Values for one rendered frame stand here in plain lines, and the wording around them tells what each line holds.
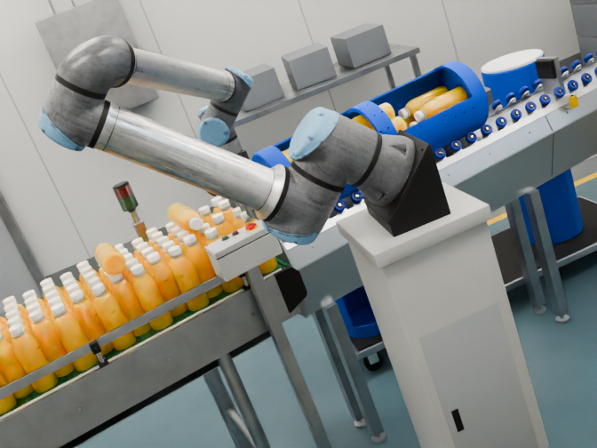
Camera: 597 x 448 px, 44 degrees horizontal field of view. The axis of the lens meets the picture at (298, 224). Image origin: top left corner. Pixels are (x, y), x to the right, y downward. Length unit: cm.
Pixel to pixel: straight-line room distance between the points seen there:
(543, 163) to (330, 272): 102
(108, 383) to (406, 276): 100
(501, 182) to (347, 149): 127
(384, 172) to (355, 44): 360
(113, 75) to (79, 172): 429
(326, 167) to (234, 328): 79
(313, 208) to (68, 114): 62
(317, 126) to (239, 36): 419
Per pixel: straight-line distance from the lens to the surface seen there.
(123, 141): 172
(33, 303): 243
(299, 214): 183
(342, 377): 298
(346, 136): 180
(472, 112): 281
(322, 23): 609
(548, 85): 325
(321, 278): 261
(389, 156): 184
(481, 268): 193
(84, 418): 238
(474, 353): 202
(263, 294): 231
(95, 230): 608
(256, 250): 223
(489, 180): 292
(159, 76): 184
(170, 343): 235
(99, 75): 169
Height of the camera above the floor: 183
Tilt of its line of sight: 20 degrees down
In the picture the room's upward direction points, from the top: 21 degrees counter-clockwise
